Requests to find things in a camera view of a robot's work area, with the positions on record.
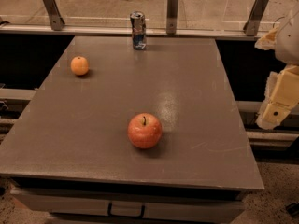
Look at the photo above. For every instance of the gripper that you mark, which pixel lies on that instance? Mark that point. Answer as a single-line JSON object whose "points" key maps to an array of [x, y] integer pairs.
{"points": [[289, 44]]}

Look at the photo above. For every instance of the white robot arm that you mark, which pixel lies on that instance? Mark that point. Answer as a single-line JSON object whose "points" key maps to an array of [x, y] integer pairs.
{"points": [[287, 44]]}

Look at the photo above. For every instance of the red apple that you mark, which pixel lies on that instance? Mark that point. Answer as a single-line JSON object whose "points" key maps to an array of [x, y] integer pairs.
{"points": [[144, 131]]}

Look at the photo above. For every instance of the silver blue drink can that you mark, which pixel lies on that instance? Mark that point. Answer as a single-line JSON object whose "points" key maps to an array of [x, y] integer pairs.
{"points": [[138, 23]]}

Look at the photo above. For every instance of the orange fruit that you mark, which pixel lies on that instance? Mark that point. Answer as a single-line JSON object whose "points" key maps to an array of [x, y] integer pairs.
{"points": [[79, 66]]}

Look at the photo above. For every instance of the right metal railing bracket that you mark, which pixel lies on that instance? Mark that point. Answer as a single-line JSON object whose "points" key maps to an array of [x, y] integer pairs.
{"points": [[252, 25]]}

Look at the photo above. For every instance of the metal railing bracket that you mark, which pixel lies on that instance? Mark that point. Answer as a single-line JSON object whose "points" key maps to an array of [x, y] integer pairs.
{"points": [[56, 20], [171, 17], [252, 25]]}

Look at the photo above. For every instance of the middle metal railing bracket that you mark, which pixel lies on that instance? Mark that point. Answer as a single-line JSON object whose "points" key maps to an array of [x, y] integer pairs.
{"points": [[171, 17]]}

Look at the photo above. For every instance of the left metal railing bracket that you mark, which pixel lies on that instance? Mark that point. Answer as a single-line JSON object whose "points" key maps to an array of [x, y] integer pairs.
{"points": [[56, 20]]}

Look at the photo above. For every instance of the grey drawer with black handle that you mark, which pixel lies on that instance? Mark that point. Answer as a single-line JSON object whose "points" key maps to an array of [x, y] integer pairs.
{"points": [[83, 207]]}

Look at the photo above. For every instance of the metal railing base rail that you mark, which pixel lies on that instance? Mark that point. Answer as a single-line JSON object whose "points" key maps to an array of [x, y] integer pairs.
{"points": [[9, 28]]}

